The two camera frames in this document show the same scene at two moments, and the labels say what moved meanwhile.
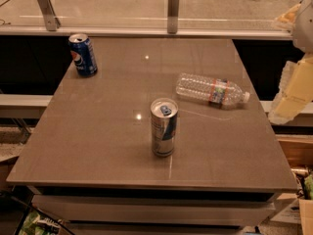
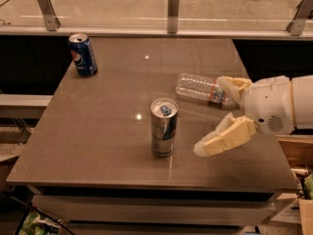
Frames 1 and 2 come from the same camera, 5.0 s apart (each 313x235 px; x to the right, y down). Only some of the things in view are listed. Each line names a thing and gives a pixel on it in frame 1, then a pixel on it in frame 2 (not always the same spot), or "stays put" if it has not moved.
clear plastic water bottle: x=216 y=91 stays put
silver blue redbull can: x=163 y=117 stays put
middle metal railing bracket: x=173 y=10 stays put
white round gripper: x=304 y=26 -> x=268 y=102
